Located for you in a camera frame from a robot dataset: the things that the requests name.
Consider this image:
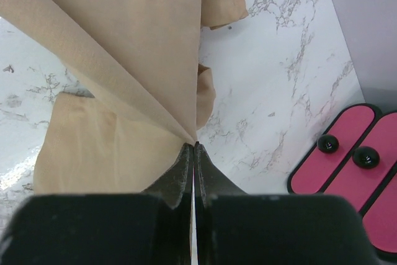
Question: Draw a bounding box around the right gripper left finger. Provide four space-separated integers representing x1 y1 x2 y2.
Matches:
1 145 194 264

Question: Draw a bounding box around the black pink case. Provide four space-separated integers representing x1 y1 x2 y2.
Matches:
324 112 396 211
287 103 382 194
362 165 396 263

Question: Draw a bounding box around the bottom black pink case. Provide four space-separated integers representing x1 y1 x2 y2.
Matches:
362 165 396 263

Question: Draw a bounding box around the middle black pink case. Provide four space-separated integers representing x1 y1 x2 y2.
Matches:
324 112 396 211

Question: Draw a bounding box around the top black pink case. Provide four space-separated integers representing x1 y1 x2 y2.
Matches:
287 103 382 194

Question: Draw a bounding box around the tan beige t-shirt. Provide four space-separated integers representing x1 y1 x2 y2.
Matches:
1 0 248 195

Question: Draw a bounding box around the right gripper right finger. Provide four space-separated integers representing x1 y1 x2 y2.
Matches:
194 144 379 264

